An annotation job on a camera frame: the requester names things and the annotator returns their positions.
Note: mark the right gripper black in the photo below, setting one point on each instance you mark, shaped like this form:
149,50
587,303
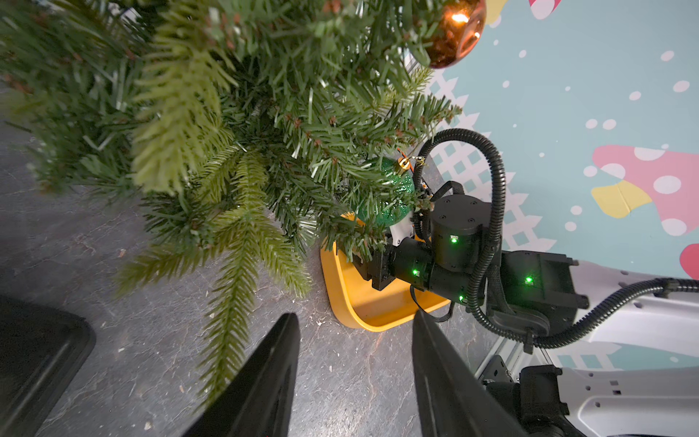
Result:
412,262

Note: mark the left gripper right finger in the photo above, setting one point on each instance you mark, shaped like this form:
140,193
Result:
451,402

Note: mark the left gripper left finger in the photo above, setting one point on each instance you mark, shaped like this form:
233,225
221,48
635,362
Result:
258,401

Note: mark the green glitter ball ornament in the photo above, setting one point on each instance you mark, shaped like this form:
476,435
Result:
393,204

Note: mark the small green christmas tree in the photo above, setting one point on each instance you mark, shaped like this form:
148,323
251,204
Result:
243,127

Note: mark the orange shiny ball ornament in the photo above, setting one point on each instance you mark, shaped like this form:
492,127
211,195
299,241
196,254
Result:
459,31

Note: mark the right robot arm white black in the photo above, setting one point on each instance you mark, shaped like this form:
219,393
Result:
545,302

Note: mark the yellow plastic tray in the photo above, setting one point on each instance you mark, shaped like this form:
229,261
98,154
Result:
357,305

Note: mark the black flat box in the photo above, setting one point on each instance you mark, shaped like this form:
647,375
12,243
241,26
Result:
42,350

